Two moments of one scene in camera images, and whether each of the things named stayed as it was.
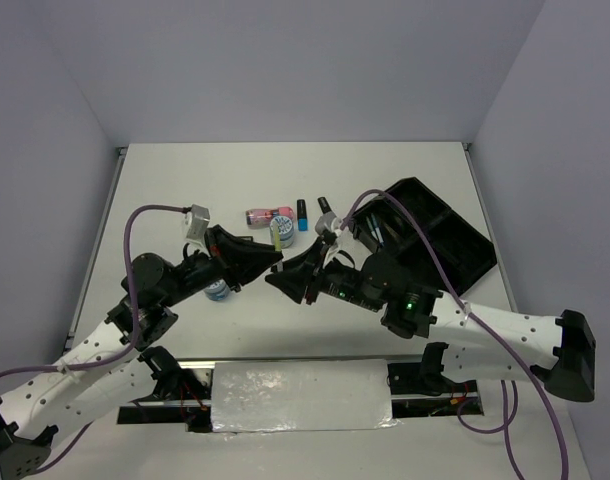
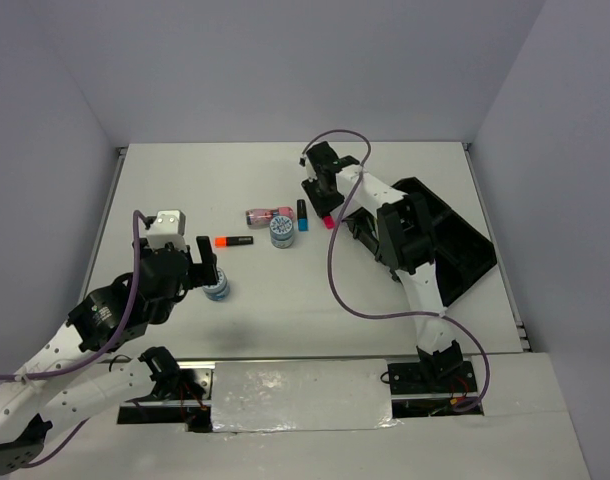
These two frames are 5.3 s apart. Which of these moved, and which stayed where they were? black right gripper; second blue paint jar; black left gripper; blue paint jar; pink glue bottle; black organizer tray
Moved: black left gripper; black right gripper
Stayed: blue paint jar; pink glue bottle; second blue paint jar; black organizer tray
